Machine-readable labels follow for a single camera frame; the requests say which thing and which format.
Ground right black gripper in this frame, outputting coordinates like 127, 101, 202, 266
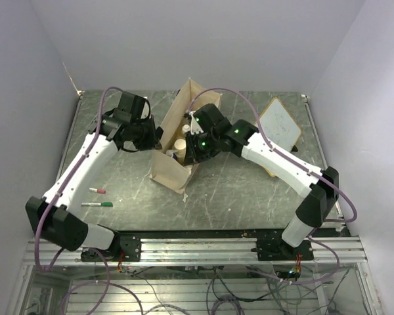
185, 129, 219, 166

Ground yellow bottle with beige cap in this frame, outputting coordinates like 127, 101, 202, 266
173, 138, 186, 163

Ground beige canvas tote bag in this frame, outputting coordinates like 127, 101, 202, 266
150, 79, 222, 194

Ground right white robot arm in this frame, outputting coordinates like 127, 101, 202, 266
184, 104, 339, 260

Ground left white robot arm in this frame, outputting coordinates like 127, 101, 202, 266
26, 92, 163, 261

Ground clear bottle with white cap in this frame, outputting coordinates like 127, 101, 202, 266
182, 124, 190, 134

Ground red capped marker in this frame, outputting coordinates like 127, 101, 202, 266
89, 188, 106, 194

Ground green capped marker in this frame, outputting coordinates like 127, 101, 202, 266
81, 201, 114, 207

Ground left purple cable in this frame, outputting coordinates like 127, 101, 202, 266
34, 86, 125, 273

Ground small whiteboard with wooden frame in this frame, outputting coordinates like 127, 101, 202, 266
255, 96, 303, 178

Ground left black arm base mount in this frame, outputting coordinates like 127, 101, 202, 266
81, 232, 142, 262

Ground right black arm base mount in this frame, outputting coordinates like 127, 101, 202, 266
252, 238, 314, 261

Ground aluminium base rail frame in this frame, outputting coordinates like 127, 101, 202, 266
8, 228, 383, 314

